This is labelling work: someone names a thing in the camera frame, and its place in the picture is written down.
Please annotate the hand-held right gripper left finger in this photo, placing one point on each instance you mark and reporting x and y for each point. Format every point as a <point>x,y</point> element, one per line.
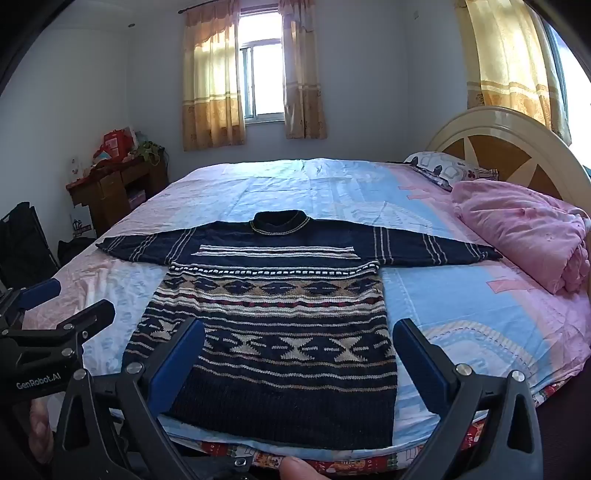
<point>178,364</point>

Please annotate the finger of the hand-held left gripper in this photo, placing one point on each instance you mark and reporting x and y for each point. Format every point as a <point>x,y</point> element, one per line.
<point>87,316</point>
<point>41,293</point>

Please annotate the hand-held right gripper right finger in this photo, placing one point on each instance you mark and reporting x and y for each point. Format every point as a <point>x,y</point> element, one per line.
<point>425,369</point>

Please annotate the navy patterned knit sweater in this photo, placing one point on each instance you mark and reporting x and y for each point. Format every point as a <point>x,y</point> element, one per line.
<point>277,323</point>

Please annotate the person's left hand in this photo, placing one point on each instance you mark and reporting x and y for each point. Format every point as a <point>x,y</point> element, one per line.
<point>40,429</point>

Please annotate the person's right hand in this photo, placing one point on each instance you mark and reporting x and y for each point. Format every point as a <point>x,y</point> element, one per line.
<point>300,470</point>

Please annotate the dark bag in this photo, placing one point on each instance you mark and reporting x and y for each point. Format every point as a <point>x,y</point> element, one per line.
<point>76,249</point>

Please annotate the white paper bag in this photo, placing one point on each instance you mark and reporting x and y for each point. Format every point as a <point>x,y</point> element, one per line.
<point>81,226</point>

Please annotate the wooden cabinet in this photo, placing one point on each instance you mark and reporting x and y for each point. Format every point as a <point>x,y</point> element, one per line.
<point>115,184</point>

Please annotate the red bag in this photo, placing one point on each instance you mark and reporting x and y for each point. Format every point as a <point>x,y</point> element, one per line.
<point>115,141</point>

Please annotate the white patterned pillow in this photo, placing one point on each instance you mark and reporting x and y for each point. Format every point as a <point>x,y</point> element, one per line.
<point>438,168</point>

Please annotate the blue and pink bed sheet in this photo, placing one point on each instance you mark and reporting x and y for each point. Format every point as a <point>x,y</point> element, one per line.
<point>323,194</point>

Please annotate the cream and wood headboard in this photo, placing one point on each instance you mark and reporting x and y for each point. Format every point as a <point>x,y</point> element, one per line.
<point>498,152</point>

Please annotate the short yellow curtain panel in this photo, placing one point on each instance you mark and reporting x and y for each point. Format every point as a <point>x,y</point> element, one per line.
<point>210,92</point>
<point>300,92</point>

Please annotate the small window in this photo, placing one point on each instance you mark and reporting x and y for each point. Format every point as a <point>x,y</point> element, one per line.
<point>265,78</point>

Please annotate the long yellow curtain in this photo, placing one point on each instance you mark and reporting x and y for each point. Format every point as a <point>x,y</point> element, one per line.
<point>508,60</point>

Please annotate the large window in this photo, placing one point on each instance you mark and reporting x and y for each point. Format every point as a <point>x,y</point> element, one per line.
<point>572,83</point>

